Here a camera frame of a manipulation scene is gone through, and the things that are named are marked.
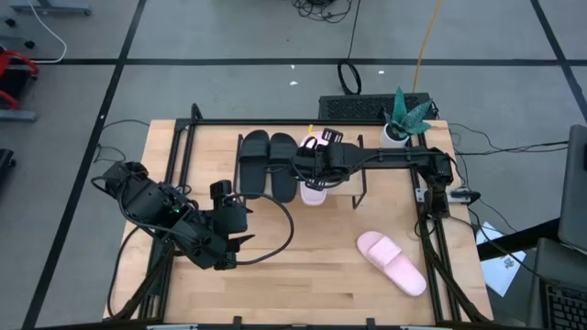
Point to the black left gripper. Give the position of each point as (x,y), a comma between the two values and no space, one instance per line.
(220,189)

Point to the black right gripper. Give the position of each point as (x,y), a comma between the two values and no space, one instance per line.
(317,167)

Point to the pink slide sandal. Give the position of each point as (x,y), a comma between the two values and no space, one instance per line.
(390,261)
(313,196)

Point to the black slide sandal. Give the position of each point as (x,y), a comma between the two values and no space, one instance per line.
(282,188)
(254,169)

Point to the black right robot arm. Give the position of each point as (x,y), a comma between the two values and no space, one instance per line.
(394,156)

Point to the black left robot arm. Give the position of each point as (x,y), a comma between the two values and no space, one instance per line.
(147,197)

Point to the yellow tag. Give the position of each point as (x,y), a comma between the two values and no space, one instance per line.
(311,129)

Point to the black vented box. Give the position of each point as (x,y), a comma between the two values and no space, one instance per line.
(357,107)

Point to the black table clamp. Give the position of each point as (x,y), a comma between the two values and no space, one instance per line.
(370,322)
(237,322)

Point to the green plant in white pot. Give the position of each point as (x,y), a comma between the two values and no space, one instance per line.
(403,121)

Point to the white bar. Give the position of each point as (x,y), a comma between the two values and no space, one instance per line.
(426,327)
(172,327)

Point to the grey plug connector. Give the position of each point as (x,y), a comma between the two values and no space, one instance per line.
(463,196)

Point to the white paper sheet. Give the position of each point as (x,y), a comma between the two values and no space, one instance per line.
(500,275)

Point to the black desk bar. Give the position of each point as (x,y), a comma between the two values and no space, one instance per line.
(518,238)

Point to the black chair base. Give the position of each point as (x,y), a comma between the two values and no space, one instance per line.
(5,160)

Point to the grey monitor back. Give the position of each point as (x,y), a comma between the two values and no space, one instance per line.
(575,192)

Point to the red and black cart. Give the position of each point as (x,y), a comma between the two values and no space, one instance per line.
(11,84)

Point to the grey laptop with keyboard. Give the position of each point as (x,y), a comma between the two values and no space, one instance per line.
(564,266)

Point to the black round caster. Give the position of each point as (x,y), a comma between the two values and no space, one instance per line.
(9,22)
(29,45)

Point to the grey stand base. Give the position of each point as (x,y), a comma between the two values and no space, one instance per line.
(50,8)

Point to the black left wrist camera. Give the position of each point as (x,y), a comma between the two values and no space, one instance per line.
(229,215)

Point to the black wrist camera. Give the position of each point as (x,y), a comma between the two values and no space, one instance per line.
(335,160)
(229,215)

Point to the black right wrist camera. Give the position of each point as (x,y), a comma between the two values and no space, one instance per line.
(335,160)

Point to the black metal table frame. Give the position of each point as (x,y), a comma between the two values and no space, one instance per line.
(220,122)

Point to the grey metal bracket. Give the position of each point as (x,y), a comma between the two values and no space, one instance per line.
(422,194)

